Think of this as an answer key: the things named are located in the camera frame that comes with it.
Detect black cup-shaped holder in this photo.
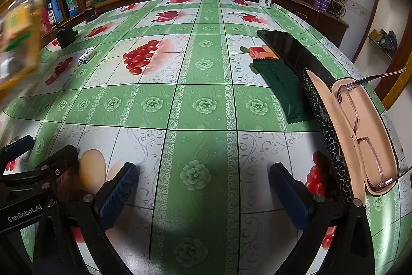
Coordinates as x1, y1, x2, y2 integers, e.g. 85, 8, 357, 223
55, 22, 79, 48

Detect dark green snack packet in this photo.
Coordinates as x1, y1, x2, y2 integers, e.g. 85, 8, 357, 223
250, 57, 317, 125

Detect blue container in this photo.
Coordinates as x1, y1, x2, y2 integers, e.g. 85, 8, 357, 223
48, 0, 63, 24

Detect pink-framed eyeglasses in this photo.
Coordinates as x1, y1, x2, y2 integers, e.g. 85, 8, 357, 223
336, 68, 412, 193

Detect dark items on wall shelf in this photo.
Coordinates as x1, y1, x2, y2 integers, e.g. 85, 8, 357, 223
368, 28, 398, 61

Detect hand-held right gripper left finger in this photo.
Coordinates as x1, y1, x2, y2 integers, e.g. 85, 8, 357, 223
32, 162, 139, 275

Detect small white candy packet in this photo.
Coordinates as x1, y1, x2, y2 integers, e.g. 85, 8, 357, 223
78, 49, 95, 64

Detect blue and green packet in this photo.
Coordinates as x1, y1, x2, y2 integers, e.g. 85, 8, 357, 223
64, 0, 79, 16

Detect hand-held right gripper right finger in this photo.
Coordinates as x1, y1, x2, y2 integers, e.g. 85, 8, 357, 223
269, 162, 377, 275

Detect green floral fruit-print tablecloth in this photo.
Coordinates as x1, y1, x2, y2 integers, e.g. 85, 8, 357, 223
0, 0, 404, 275

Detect white tray with yellow edge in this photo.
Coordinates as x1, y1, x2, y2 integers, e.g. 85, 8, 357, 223
0, 0, 50, 102

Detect black patterned glasses case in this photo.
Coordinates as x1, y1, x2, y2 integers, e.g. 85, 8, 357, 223
302, 68, 403, 208

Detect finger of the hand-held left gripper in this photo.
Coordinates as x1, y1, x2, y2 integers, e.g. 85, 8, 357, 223
0, 135, 35, 166
0, 146, 78, 198

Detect black smartphone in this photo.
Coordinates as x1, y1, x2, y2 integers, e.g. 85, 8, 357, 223
256, 29, 337, 82

